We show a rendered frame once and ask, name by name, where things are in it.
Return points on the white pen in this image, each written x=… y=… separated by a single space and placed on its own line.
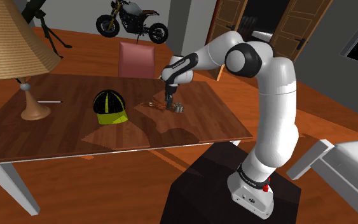
x=49 y=101

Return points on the table lamp with beige shade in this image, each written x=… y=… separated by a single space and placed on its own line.
x=8 y=40

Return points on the silver metal cylinders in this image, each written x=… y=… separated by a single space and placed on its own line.
x=178 y=107

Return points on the red chair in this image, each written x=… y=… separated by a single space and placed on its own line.
x=136 y=60

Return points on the black motorcycle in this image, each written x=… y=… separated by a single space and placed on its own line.
x=132 y=20

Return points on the dark robot stand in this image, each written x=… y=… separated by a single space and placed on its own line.
x=203 y=192

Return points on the white bed frame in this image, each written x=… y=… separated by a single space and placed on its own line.
x=349 y=173

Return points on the brown keys bunch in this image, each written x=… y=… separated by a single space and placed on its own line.
x=154 y=104

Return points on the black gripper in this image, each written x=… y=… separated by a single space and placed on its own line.
x=169 y=94

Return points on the brown wooden double door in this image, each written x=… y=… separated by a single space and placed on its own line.
x=293 y=28

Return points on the wooden table with white legs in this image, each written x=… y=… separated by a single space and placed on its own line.
x=57 y=130

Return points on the black and yellow cap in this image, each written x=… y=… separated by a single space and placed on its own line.
x=109 y=107

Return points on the black telescope on tripod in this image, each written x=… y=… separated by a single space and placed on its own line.
x=44 y=21

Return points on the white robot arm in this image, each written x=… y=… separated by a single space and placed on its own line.
x=276 y=102

